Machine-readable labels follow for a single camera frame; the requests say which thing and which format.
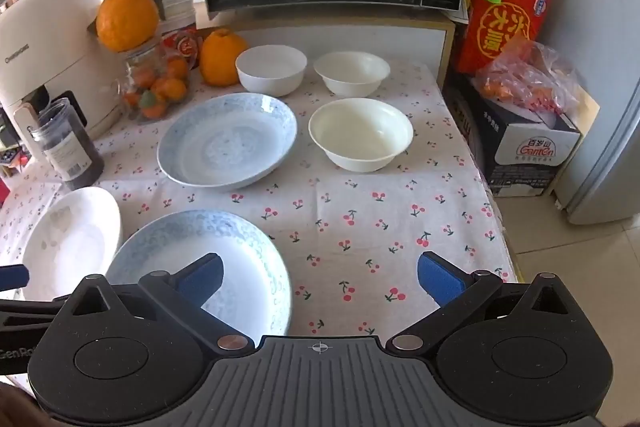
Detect large orange with leaves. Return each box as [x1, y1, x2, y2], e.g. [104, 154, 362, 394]
[95, 0, 166, 54]

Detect plastic bag of oranges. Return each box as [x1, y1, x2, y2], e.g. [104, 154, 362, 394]
[472, 41, 583, 128]

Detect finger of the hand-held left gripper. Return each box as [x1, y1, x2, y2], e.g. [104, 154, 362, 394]
[0, 263, 30, 293]

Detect black and white cardboard box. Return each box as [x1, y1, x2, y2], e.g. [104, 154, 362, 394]
[442, 67, 583, 198]

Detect glass jar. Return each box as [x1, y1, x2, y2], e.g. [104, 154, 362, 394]
[117, 34, 193, 122]

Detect red printed package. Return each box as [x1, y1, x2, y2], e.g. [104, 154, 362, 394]
[452, 0, 559, 75]

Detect blue patterned plate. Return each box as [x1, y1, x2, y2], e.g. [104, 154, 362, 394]
[106, 210, 292, 342]
[157, 92, 298, 186]

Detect dark filled plastic jar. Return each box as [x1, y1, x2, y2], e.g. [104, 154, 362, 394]
[28, 98, 106, 188]

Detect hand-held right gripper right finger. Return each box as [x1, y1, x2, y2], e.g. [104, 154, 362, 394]
[385, 251, 577, 355]

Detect white refrigerator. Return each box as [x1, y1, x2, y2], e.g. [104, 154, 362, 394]
[550, 0, 640, 225]

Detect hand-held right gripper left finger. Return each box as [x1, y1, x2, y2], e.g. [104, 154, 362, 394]
[65, 253, 256, 355]

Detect stack of white paper cups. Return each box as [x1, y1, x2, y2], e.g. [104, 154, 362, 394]
[162, 0, 197, 32]

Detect white bowl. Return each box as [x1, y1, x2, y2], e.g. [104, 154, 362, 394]
[235, 45, 307, 98]

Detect pile of small mandarins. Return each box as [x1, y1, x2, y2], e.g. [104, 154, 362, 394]
[124, 57, 191, 120]

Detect cream bowl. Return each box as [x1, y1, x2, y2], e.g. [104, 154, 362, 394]
[308, 98, 415, 173]
[313, 51, 391, 98]

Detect cherry print tablecloth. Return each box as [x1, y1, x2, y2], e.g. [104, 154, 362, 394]
[0, 57, 518, 338]

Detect white air fryer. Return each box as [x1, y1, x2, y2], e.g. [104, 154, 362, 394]
[0, 0, 126, 142]

